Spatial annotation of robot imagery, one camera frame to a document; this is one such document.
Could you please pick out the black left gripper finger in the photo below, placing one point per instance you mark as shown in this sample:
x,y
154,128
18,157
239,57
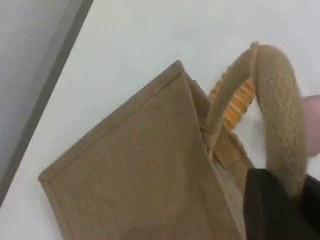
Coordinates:
x,y
313,207
267,215

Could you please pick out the pink toy peach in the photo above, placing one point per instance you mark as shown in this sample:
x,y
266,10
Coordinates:
x,y
313,125

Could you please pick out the brown jute bag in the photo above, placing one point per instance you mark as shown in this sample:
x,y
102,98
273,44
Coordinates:
x,y
137,175

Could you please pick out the orange striped toy bread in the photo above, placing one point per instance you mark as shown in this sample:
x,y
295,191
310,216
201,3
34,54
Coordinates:
x,y
240,102

